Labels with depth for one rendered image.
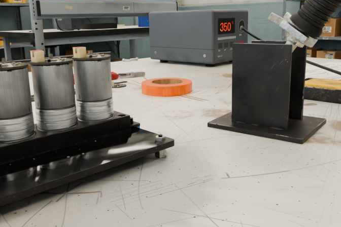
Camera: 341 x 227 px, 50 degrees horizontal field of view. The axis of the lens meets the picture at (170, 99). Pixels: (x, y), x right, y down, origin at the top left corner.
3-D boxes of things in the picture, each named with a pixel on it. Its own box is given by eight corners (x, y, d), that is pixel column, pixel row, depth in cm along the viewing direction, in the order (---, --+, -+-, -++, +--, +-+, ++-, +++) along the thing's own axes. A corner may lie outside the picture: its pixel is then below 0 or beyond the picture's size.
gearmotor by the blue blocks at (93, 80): (121, 128, 25) (117, 54, 24) (90, 137, 24) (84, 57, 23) (101, 121, 27) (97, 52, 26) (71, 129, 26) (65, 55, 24)
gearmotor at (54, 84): (85, 138, 24) (79, 58, 22) (49, 148, 22) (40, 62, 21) (67, 130, 25) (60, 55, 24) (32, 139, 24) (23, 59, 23)
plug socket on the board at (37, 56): (49, 61, 22) (47, 50, 22) (35, 63, 21) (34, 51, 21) (43, 60, 23) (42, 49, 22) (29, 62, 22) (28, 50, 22)
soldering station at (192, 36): (248, 61, 70) (249, 9, 68) (213, 68, 62) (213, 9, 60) (186, 57, 80) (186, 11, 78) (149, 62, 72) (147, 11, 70)
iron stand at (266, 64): (265, 183, 27) (359, 83, 22) (185, 106, 30) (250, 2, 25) (293, 157, 32) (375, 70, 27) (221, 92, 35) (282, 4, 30)
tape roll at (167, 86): (136, 88, 46) (136, 79, 45) (181, 85, 47) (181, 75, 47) (148, 98, 40) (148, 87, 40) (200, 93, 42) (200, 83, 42)
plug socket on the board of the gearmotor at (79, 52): (90, 57, 24) (89, 46, 24) (78, 58, 23) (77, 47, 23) (83, 56, 24) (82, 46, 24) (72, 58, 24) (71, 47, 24)
